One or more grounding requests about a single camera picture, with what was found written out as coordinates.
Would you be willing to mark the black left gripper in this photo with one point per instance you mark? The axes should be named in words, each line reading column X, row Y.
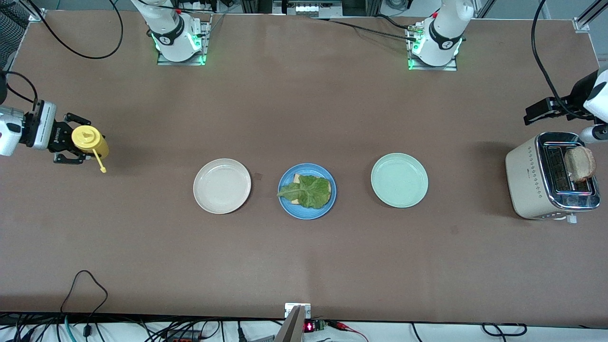
column 574, row 100

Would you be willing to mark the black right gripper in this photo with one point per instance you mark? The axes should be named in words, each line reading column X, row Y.
column 34, row 128

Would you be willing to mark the yellow mustard squeeze bottle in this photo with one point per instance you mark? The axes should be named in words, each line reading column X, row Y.
column 88, row 138

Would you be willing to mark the brown bread slice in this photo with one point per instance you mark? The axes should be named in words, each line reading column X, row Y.
column 580, row 164
column 297, row 178

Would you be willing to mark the green lettuce leaf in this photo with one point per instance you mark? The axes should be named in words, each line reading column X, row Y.
column 311, row 192

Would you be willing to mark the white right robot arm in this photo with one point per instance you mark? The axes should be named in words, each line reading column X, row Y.
column 171, row 28

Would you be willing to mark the beige round plate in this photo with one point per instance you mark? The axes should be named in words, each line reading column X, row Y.
column 222, row 186

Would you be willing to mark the light green round plate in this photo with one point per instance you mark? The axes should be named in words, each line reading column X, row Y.
column 399, row 180

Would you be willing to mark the blue round plate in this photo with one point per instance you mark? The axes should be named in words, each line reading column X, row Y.
column 287, row 206

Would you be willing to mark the cream and chrome toaster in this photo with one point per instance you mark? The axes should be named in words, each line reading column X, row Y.
column 527, row 185

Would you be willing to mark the grey checked fabric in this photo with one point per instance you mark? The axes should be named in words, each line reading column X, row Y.
column 9, row 33

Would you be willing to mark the white power strip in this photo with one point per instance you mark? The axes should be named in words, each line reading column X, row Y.
column 199, row 5

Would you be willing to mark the orange connector strip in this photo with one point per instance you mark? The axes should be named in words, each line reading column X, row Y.
column 180, row 338

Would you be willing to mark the metal device with white lights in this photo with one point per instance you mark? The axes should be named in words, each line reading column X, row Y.
column 306, row 8

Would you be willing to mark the red LED display module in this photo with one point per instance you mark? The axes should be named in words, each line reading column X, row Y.
column 309, row 327

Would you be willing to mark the silver table corner bracket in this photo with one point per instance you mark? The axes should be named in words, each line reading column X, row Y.
column 580, row 24
column 38, row 15

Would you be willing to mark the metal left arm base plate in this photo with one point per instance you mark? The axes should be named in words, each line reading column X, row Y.
column 434, row 68

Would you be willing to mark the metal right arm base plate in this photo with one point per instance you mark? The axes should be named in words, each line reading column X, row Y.
column 180, row 62

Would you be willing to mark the small white metal bracket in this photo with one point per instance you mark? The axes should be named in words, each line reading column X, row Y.
column 289, row 308

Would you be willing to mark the grey metal mount bar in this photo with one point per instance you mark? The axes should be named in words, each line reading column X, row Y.
column 292, row 330

